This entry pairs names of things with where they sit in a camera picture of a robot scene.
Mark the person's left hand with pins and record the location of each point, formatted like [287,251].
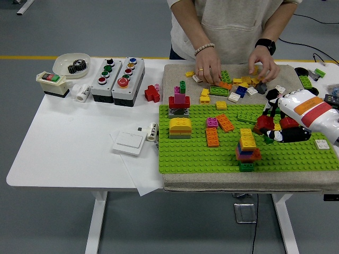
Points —
[266,63]

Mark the person's right hand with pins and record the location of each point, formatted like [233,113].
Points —
[209,66]

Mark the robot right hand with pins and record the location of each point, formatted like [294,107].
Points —
[304,111]

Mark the white square tile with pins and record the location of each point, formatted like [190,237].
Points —
[251,90]
[280,89]
[196,78]
[323,144]
[234,97]

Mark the red rounded brick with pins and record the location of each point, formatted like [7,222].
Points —
[289,122]

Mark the orange long brick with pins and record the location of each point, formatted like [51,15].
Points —
[224,122]
[212,136]
[225,85]

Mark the yellow square brick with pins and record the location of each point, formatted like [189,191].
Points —
[254,81]
[237,81]
[220,104]
[204,99]
[204,92]
[246,79]
[277,127]

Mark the red square brick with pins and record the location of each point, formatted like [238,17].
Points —
[265,122]

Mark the dark green square brick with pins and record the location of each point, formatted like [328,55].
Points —
[268,140]

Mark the brown square brick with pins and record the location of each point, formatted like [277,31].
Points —
[256,129]

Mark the lime long brick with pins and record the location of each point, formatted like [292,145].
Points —
[226,76]
[247,116]

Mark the person's left forearm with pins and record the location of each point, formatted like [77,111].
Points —
[276,23]

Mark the person's right forearm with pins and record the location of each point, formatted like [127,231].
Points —
[188,23]

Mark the small yellow narrow brick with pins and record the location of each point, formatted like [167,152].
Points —
[255,69]

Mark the yellow flat brick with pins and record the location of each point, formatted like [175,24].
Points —
[189,74]
[243,85]

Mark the grey brick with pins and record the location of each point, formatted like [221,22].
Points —
[262,88]

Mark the black brick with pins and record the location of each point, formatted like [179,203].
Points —
[272,94]

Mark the blue brick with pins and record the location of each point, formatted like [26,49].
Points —
[241,90]

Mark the brick tower with grey base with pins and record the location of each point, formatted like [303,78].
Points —
[178,103]

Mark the pink square brick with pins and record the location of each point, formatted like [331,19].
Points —
[211,122]

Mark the small pink brick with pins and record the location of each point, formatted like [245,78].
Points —
[157,87]

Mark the brick tower with green base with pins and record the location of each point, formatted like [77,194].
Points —
[247,140]

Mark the red brick cluster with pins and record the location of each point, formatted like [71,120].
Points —
[151,94]

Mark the yellow domed brick stack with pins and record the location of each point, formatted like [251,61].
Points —
[179,127]

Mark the green baseplate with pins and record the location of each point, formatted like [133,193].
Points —
[185,158]

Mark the black wristwatch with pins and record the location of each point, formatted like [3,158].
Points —
[265,46]

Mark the black round part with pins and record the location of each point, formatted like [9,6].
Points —
[314,91]

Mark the lime long plate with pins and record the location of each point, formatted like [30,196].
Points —
[219,90]
[305,81]

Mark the black box with yellow dots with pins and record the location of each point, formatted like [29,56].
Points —
[333,98]

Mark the bag of blue parts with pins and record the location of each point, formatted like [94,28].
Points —
[334,89]

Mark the grey clear plastic part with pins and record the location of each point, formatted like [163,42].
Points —
[313,75]

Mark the small green plastic piece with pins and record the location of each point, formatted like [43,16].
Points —
[319,72]

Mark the person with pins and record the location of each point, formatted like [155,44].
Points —
[230,26]

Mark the grey emergency-stop control box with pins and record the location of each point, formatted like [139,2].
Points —
[133,79]

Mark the white labelled tube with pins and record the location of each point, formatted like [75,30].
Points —
[152,131]

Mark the black table control panel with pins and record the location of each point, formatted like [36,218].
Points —
[331,197]

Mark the grey four-button control box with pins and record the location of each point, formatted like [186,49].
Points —
[114,79]

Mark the grey-brown foam mat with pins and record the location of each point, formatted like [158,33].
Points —
[238,182]

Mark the white table leg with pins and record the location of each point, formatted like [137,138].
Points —
[95,225]
[284,225]

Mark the silver floor outlet box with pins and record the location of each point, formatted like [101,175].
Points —
[245,213]

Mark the white pipe fitting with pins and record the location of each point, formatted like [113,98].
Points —
[82,94]

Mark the white paper sheet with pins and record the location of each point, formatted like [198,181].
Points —
[148,182]

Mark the black metal gear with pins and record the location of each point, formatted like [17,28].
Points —
[76,66]

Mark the white bowl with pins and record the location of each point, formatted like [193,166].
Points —
[62,66]

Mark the white furniture foot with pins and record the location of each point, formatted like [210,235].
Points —
[25,5]

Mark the metal bracket under table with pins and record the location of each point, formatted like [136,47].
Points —
[242,195]

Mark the white wall switch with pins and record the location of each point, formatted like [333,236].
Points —
[128,143]

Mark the white red-green switch box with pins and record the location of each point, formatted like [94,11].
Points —
[51,84]

